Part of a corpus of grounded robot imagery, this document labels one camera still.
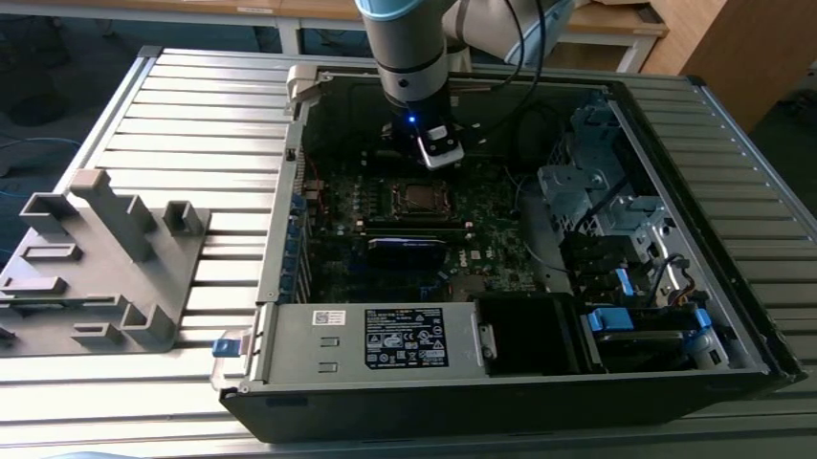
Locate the silver green CPU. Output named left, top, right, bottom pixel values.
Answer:
left=407, top=186, right=449, bottom=209

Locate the metal socket cover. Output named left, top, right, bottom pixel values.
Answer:
left=394, top=180, right=458, bottom=219

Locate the black graphics card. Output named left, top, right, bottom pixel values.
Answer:
left=366, top=236, right=453, bottom=270

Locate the green motherboard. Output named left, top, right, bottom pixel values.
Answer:
left=299, top=157, right=576, bottom=305

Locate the ribbed chipset heatsink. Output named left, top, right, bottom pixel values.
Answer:
left=449, top=275, right=487, bottom=301

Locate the wooden desk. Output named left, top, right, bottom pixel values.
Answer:
left=0, top=0, right=286, bottom=54
left=279, top=0, right=672, bottom=74

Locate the perforated metal drive cage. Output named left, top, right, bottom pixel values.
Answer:
left=536, top=90, right=682, bottom=307

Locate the black fan shroud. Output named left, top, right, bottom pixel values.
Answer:
left=467, top=292, right=606, bottom=378

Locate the silver power supply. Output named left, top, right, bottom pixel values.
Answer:
left=246, top=300, right=490, bottom=383

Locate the blue disk carrier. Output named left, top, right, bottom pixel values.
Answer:
left=581, top=305, right=716, bottom=375

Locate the wooden cabinet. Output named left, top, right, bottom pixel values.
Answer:
left=641, top=0, right=817, bottom=135

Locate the blue plastic latch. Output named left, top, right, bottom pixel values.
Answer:
left=212, top=337, right=248, bottom=360

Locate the grey parts rack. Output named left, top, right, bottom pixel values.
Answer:
left=0, top=166, right=214, bottom=358

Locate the black PC case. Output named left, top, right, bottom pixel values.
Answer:
left=210, top=64, right=809, bottom=444

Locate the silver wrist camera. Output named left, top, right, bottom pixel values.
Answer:
left=417, top=125, right=466, bottom=172

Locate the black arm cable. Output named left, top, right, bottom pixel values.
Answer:
left=469, top=0, right=550, bottom=142

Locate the silver metal bracket box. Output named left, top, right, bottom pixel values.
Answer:
left=538, top=164, right=606, bottom=203

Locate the blue cable connector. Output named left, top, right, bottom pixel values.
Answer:
left=612, top=267, right=638, bottom=298

